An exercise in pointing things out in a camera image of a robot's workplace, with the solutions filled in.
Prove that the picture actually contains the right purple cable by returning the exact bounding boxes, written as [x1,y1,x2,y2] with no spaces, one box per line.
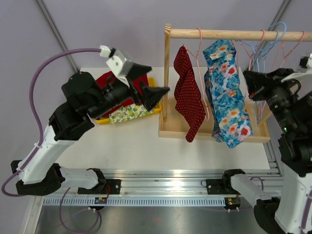
[248,176,312,232]

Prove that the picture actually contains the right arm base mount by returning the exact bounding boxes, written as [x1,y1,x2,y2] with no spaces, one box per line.
[201,169,245,213]

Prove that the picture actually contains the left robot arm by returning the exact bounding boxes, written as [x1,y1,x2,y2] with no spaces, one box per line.
[11,63,169,196]

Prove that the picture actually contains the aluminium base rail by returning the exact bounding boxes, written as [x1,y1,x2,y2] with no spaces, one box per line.
[33,169,285,207]

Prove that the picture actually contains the wooden clothes rack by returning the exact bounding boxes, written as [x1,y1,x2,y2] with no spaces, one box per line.
[159,24,312,143]

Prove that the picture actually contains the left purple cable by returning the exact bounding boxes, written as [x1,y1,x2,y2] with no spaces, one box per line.
[1,48,102,231]

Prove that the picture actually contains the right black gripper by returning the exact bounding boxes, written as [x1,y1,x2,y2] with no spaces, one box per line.
[245,68,301,135]

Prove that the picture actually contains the purple cable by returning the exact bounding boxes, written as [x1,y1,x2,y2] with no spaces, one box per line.
[248,176,312,232]
[1,48,102,231]

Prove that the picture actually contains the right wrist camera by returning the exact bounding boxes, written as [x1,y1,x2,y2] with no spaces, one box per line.
[281,54,312,83]

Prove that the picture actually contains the blue floral skirt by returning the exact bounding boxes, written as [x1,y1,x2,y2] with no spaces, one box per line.
[203,39,253,148]

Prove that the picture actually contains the pink hanger of dotted skirt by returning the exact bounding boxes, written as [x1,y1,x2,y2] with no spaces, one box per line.
[182,27,211,120]

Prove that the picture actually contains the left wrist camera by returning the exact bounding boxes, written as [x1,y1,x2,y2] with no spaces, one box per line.
[99,45,134,87]

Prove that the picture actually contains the plain red skirt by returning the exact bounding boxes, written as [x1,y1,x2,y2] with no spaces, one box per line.
[96,71,149,118]

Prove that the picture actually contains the pink hanger of tan skirt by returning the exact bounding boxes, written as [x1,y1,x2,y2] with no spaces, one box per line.
[280,31,306,68]

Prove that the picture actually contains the pink hanger of red skirt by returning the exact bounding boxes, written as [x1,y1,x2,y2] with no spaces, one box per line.
[248,29,266,71]

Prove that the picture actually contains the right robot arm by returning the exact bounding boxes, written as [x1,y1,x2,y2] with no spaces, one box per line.
[221,68,312,234]

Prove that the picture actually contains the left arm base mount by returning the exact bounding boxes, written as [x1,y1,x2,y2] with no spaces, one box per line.
[77,168,121,211]

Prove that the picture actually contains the red polka dot skirt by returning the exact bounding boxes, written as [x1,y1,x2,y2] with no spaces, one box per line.
[174,46,206,142]

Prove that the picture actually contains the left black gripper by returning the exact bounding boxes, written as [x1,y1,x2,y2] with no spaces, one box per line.
[88,63,171,119]

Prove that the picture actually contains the blue hanger of floral skirt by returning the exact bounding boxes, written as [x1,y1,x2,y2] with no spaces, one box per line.
[252,22,287,132]

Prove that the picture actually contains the yellow plastic tray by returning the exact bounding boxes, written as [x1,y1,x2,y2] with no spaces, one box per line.
[95,77,162,125]

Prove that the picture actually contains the blue hanger of lemon skirt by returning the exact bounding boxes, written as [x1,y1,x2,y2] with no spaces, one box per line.
[240,30,280,74]

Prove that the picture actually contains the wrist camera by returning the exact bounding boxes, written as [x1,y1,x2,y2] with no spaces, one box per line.
[281,54,312,83]
[99,45,134,87]

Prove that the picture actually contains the lemon print skirt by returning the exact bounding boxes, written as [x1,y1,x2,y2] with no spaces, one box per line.
[109,104,150,124]

